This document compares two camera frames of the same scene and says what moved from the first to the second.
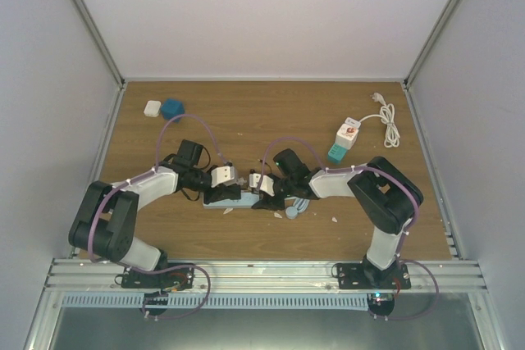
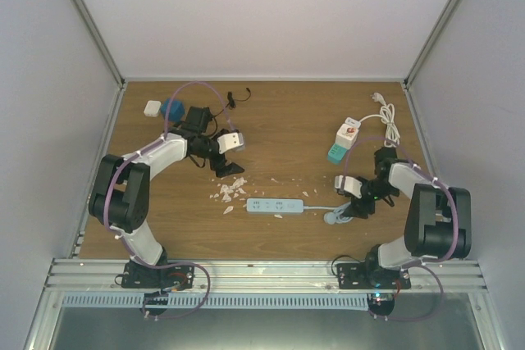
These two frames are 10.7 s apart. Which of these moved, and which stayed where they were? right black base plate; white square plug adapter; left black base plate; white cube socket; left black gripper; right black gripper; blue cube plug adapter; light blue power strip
Moved: left black gripper; right black gripper; light blue power strip
Stayed: blue cube plug adapter; white cube socket; white square plug adapter; right black base plate; left black base plate
